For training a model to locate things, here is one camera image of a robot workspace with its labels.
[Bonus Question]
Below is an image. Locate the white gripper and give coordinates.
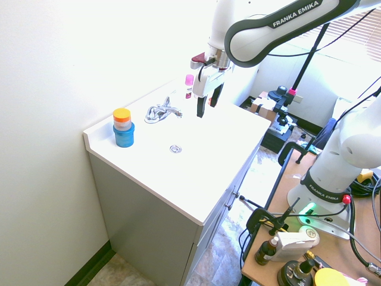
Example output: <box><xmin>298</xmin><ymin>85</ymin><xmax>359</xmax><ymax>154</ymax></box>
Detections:
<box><xmin>192</xmin><ymin>66</ymin><xmax>233</xmax><ymax>119</ymax></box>

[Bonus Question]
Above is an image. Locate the pink capped white bottle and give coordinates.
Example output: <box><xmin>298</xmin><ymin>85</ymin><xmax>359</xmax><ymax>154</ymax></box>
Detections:
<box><xmin>185</xmin><ymin>74</ymin><xmax>195</xmax><ymax>100</ymax></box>

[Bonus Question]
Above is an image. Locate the chrome sink faucet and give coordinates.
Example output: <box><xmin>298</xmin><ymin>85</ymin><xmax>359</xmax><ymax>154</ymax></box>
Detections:
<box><xmin>144</xmin><ymin>96</ymin><xmax>183</xmax><ymax>124</ymax></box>

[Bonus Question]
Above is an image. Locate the cardboard box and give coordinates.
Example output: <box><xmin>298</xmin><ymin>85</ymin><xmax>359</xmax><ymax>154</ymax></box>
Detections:
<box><xmin>249</xmin><ymin>91</ymin><xmax>282</xmax><ymax>121</ymax></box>

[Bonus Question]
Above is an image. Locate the white sink countertop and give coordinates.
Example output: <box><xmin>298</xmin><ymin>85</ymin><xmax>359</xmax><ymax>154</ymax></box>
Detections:
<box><xmin>82</xmin><ymin>77</ymin><xmax>272</xmax><ymax>226</ymax></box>

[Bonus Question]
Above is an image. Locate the black storage case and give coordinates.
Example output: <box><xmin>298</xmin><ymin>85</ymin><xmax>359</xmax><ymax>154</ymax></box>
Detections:
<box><xmin>260</xmin><ymin>116</ymin><xmax>298</xmax><ymax>154</ymax></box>

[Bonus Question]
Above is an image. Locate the orange lidded small jar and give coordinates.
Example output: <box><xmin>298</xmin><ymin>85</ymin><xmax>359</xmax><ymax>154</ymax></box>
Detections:
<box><xmin>113</xmin><ymin>108</ymin><xmax>132</xmax><ymax>132</ymax></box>

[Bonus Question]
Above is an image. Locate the blue plastic jar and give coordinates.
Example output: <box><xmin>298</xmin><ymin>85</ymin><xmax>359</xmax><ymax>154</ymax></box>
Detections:
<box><xmin>113</xmin><ymin>122</ymin><xmax>136</xmax><ymax>148</ymax></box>

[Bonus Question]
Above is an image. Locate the black C-clamp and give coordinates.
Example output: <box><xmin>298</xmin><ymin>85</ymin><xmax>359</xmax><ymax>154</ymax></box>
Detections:
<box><xmin>239</xmin><ymin>195</ymin><xmax>301</xmax><ymax>236</ymax></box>
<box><xmin>277</xmin><ymin>142</ymin><xmax>311</xmax><ymax>166</ymax></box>

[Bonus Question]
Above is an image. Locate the grey vanity cabinet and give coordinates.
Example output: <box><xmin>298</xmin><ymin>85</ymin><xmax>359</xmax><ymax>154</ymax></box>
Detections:
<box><xmin>86</xmin><ymin>138</ymin><xmax>263</xmax><ymax>286</ymax></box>

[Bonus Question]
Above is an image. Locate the brown glass bottle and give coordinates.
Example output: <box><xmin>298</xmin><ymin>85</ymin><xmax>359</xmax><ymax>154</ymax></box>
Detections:
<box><xmin>255</xmin><ymin>236</ymin><xmax>280</xmax><ymax>266</ymax></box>

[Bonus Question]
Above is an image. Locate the round white lidded tin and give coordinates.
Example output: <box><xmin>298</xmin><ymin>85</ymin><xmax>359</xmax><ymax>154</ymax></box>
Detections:
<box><xmin>298</xmin><ymin>225</ymin><xmax>321</xmax><ymax>247</ymax></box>

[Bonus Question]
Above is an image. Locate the white box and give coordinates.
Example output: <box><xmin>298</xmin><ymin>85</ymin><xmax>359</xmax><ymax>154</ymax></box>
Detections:
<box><xmin>270</xmin><ymin>231</ymin><xmax>317</xmax><ymax>263</ymax></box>

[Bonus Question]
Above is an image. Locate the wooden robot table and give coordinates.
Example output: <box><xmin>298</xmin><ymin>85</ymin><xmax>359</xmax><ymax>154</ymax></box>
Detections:
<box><xmin>241</xmin><ymin>145</ymin><xmax>381</xmax><ymax>286</ymax></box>

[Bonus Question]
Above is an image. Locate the black round jar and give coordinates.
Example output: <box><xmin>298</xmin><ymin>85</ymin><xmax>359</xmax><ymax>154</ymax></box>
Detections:
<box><xmin>277</xmin><ymin>258</ymin><xmax>317</xmax><ymax>286</ymax></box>

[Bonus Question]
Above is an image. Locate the yellow round lid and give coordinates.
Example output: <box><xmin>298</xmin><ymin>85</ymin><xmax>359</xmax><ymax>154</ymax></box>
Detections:
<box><xmin>314</xmin><ymin>268</ymin><xmax>353</xmax><ymax>286</ymax></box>

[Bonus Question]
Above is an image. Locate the dark red wrist camera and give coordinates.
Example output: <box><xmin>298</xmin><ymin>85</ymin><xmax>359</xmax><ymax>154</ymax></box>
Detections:
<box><xmin>190</xmin><ymin>52</ymin><xmax>216</xmax><ymax>70</ymax></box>

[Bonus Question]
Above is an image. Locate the black camera on stand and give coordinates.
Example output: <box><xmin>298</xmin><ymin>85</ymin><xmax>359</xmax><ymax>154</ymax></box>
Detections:
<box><xmin>267</xmin><ymin>85</ymin><xmax>304</xmax><ymax>135</ymax></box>

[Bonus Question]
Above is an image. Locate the silver cabinet door handle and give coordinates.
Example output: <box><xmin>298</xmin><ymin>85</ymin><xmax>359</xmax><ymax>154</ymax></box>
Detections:
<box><xmin>224</xmin><ymin>191</ymin><xmax>241</xmax><ymax>210</ymax></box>

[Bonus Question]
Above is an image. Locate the black camera stand pole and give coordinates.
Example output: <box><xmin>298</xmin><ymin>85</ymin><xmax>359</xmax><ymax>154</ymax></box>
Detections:
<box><xmin>288</xmin><ymin>23</ymin><xmax>329</xmax><ymax>97</ymax></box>

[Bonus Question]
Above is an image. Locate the yellow black cable coil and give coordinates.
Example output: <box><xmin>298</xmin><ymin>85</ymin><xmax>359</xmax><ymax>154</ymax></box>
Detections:
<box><xmin>348</xmin><ymin>168</ymin><xmax>381</xmax><ymax>200</ymax></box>

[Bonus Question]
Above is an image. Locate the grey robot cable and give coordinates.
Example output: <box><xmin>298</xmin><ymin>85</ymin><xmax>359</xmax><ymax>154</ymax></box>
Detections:
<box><xmin>263</xmin><ymin>198</ymin><xmax>381</xmax><ymax>279</ymax></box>

